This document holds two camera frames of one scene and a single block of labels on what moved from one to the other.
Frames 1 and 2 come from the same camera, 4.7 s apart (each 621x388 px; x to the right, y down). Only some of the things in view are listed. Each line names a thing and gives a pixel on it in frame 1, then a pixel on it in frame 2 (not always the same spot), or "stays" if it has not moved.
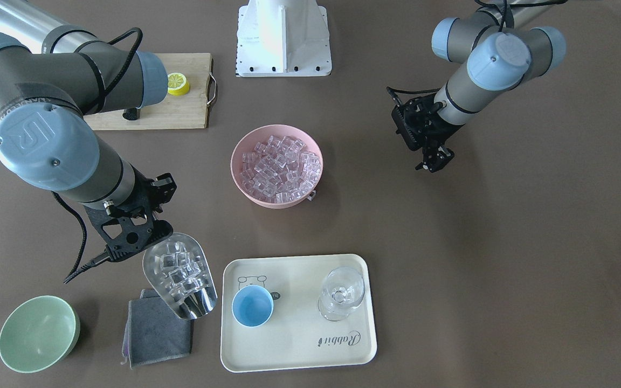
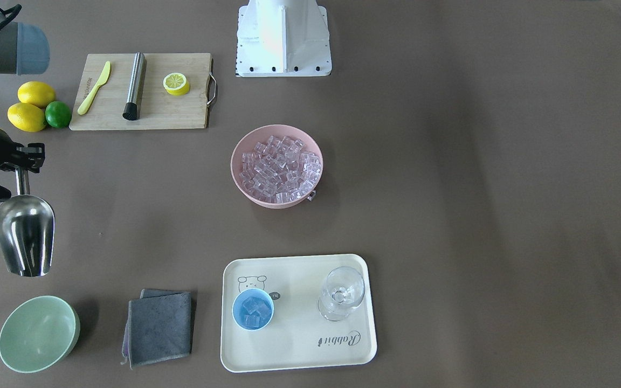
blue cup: [252, 305] stays
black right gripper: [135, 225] -> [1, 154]
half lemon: [178, 85] stays
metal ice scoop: [177, 268] -> [25, 227]
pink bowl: [277, 166] stays
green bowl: [38, 333] stays
